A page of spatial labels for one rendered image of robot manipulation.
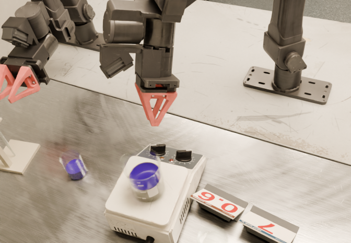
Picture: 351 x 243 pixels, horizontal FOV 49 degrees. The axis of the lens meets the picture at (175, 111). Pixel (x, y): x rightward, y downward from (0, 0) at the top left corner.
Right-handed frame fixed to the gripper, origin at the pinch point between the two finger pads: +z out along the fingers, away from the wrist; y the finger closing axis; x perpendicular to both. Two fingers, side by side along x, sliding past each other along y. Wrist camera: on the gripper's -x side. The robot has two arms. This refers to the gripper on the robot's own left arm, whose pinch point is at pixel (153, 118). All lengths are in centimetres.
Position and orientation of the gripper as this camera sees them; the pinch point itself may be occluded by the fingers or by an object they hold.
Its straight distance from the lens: 76.5
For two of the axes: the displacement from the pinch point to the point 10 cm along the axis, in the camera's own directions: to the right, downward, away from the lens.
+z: -0.9, 9.4, 3.2
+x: 9.6, -0.1, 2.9
